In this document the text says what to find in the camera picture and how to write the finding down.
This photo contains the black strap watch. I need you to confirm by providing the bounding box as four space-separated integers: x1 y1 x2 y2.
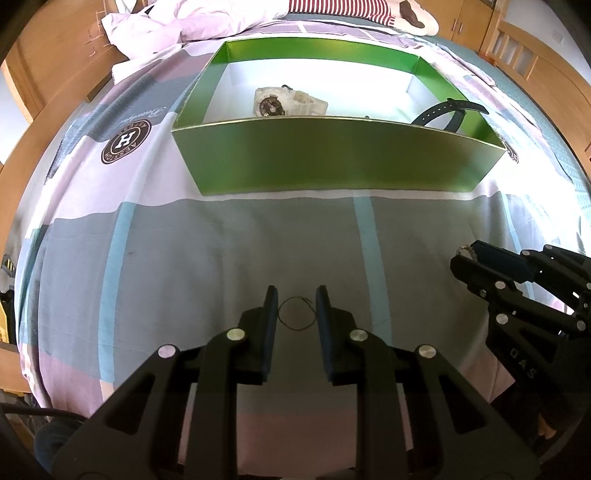
410 98 489 130

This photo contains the black cable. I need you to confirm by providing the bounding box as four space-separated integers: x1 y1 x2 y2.
0 401 86 422

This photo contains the curved wooden bed board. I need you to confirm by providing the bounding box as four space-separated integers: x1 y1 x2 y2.
0 0 125 176

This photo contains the red white striped cloth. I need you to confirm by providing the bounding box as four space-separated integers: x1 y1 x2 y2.
288 0 398 24

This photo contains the wooden wardrobe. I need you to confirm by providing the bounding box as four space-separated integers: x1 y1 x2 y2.
443 0 497 47

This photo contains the white strap watch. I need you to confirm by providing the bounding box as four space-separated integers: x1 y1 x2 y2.
253 85 329 118

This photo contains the dark blue cloth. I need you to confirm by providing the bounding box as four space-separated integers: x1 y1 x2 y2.
34 418 88 462

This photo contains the thin black cord loop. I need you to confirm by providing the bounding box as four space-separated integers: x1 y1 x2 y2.
278 296 319 332

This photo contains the beige brown plush toy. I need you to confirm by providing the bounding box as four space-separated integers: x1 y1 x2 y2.
385 0 439 35

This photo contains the pink duvet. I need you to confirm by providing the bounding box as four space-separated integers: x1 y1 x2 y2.
102 0 296 61

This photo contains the green cardboard box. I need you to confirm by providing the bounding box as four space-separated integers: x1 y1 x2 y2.
171 38 506 198

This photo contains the slatted wooden bed board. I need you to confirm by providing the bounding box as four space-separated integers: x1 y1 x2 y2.
480 14 591 176

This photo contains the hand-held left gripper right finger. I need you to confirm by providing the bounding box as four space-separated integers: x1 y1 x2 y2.
315 285 541 480

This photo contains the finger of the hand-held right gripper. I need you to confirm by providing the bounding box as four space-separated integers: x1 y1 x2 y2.
468 240 591 301
450 256 591 333

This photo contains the yellow black object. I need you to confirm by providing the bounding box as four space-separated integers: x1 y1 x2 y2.
0 254 19 344

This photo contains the pink grey printed bedsheet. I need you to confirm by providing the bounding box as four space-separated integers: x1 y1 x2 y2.
11 14 591 416

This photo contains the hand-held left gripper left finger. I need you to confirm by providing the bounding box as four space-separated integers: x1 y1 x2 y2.
60 285 280 480

